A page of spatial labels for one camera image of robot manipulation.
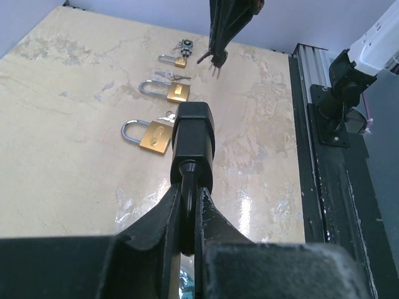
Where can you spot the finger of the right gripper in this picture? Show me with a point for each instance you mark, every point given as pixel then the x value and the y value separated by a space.
pixel 228 18

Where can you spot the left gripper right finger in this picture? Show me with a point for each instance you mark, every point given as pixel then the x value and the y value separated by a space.
pixel 229 265

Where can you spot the small brass padlock right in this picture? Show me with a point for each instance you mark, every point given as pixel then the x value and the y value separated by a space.
pixel 180 62

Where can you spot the blue zigzag sponge pack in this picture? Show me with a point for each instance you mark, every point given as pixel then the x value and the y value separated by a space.
pixel 187 278

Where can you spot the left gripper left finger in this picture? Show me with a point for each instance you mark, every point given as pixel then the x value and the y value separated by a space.
pixel 142 261

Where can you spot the black handled key bunch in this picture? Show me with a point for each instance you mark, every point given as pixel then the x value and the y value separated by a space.
pixel 217 61

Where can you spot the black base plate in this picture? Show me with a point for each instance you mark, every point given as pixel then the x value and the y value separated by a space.
pixel 338 200

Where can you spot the aluminium rail frame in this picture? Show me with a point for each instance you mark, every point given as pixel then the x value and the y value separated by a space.
pixel 314 66

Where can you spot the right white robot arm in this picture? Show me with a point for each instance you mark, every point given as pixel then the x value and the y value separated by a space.
pixel 350 74

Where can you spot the silver keys beside large padlock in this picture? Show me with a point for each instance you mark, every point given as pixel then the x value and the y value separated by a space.
pixel 169 117

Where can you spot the silver keys beside middle padlock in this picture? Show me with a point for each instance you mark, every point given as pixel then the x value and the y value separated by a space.
pixel 172 76

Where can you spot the astronaut keychain with keys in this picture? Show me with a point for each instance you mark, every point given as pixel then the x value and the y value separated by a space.
pixel 185 46

